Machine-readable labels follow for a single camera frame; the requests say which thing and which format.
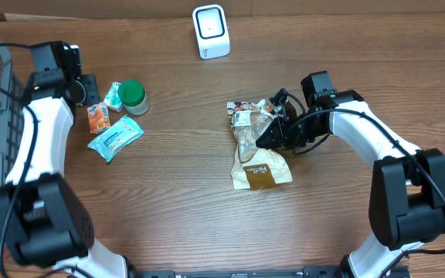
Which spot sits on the white barcode scanner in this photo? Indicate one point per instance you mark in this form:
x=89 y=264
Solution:
x=211 y=31

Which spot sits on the teal tissue packet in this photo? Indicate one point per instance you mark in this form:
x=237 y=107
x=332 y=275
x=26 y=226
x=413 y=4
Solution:
x=112 y=99

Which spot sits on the green lid plastic jar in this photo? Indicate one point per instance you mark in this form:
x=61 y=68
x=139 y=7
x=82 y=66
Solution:
x=133 y=97

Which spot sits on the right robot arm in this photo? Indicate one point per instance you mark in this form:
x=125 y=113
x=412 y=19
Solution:
x=407 y=197

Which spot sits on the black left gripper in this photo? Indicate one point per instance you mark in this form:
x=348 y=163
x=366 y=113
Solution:
x=91 y=83

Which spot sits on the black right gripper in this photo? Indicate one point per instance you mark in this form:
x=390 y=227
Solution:
x=278 y=129

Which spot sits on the teal wet wipes pack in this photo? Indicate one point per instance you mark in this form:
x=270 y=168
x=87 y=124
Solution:
x=109 y=143

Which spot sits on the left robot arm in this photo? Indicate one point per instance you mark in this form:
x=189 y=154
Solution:
x=42 y=221

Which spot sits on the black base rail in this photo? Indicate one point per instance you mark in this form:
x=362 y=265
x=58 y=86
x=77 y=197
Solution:
x=245 y=274

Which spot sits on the beige snack pouch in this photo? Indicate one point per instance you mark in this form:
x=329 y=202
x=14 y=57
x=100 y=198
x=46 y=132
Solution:
x=255 y=167

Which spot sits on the orange tissue packet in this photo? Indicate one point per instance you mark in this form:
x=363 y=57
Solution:
x=98 y=118

